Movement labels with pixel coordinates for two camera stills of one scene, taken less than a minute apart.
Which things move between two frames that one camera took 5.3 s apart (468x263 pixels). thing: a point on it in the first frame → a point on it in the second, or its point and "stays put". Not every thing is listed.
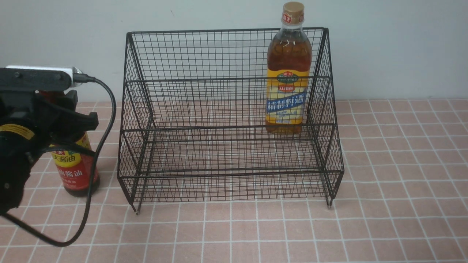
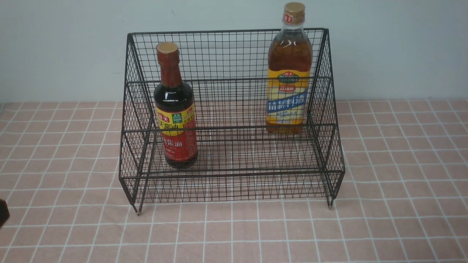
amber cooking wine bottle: (289, 57) stays put
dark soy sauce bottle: (75, 167) → (175, 111)
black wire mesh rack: (228, 114) stays put
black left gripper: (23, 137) → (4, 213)
